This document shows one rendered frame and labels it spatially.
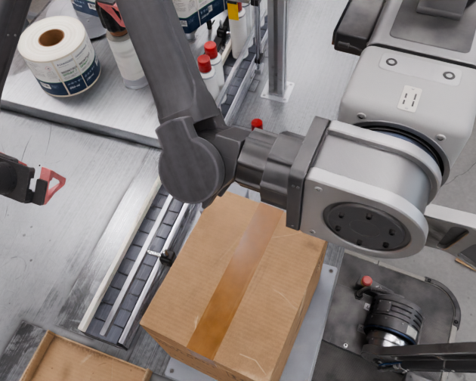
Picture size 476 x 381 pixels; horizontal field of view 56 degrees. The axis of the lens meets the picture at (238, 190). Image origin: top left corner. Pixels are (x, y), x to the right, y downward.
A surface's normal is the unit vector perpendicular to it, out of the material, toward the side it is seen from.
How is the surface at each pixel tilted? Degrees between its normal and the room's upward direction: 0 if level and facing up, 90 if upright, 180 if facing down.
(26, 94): 0
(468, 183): 0
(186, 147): 51
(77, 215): 0
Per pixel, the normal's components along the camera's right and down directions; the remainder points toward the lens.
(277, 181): -0.36, 0.28
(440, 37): -0.07, -0.52
